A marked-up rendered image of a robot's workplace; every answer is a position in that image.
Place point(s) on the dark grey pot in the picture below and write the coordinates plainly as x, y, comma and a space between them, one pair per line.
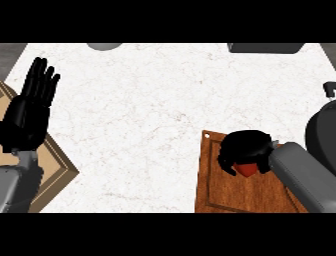
335, 133

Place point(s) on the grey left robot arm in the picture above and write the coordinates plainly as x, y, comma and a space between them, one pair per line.
3, 186

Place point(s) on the red bell pepper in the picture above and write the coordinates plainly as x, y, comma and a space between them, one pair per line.
247, 170

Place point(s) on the brown wooden cutting board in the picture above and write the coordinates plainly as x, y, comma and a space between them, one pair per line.
235, 190

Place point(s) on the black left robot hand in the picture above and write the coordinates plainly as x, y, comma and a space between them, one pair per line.
28, 116

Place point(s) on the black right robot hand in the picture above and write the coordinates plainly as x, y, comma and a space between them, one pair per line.
247, 146

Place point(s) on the dark grey box appliance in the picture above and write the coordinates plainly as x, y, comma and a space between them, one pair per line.
265, 47

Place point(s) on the pale grey round object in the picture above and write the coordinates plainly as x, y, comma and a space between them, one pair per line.
104, 46

